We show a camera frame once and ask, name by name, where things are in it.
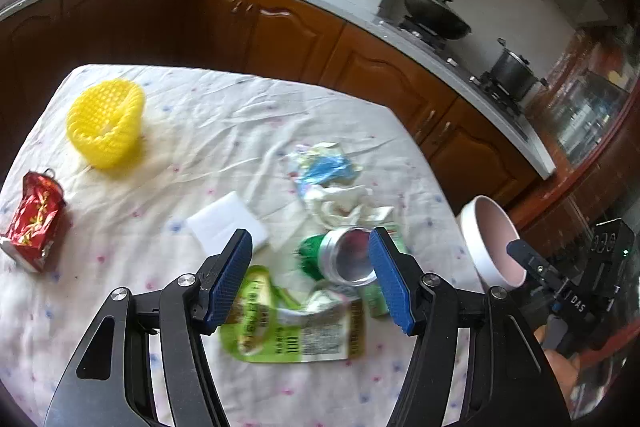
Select steel cooking pot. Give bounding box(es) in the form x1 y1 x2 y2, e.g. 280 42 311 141
487 38 549 102

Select crushed red can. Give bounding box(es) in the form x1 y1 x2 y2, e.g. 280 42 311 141
0 169 68 274

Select white printed tablecloth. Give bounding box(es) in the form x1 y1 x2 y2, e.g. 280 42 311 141
0 64 488 427

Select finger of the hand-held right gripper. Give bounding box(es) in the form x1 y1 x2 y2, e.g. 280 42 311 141
505 239 567 304

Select green snack packet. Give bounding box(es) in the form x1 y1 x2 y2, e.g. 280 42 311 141
218 264 365 363

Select person's right hand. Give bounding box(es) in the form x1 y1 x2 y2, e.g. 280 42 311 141
533 326 582 410

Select brown wooden kitchen cabinets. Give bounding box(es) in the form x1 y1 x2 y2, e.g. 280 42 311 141
0 0 543 214

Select white cup with pink inside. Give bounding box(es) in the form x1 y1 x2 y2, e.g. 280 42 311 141
459 196 529 291

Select gas stove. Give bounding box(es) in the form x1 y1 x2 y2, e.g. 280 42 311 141
377 17 532 142

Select crumpled white tissue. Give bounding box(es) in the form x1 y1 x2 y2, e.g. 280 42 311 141
305 184 396 231

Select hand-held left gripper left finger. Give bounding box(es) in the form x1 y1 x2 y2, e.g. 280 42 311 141
44 229 253 427

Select silver tin can green label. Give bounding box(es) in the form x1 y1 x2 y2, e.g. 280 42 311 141
297 227 379 286

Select white sponge block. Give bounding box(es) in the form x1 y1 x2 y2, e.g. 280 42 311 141
186 191 270 253

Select yellow plastic basket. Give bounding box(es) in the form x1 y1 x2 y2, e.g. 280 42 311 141
67 78 147 170

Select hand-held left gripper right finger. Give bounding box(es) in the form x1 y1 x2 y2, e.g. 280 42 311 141
367 227 571 427

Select blue and white plastic wrapper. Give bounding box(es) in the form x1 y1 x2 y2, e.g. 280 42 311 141
287 141 365 202

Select glass door cabinet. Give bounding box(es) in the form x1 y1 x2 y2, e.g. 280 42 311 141
510 22 640 258

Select black wok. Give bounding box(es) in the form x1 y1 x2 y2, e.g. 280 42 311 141
368 0 473 41

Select grey kitchen countertop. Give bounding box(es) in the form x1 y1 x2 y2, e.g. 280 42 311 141
0 0 557 180

